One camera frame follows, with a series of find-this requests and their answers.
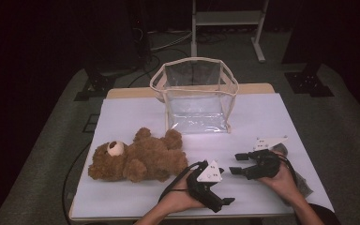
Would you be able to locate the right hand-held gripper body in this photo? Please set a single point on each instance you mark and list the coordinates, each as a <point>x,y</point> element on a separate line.
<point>264,165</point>

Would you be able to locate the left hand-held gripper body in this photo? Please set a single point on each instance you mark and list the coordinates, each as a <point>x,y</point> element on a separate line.
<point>206,190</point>

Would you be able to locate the grey towel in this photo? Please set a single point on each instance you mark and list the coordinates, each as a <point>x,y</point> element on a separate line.
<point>304,184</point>

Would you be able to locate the brown teddy bear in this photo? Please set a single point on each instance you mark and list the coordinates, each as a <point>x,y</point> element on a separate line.
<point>150,159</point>

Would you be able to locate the clear bag with beige trim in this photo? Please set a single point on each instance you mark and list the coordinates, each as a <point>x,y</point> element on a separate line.
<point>197,109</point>

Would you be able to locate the person's right hand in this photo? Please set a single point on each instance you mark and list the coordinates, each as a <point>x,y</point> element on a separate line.
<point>282,184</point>

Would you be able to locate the person's left hand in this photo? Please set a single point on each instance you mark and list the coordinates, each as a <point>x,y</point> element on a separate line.
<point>179,198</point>

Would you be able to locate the wooden table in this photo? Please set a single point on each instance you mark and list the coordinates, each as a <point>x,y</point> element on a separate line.
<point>128,92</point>

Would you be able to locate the dark square floor plate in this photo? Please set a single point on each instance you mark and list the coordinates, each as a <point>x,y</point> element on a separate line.
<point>91,123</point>

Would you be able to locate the black upright equipment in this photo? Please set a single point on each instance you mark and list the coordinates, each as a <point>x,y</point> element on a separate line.
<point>141,31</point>

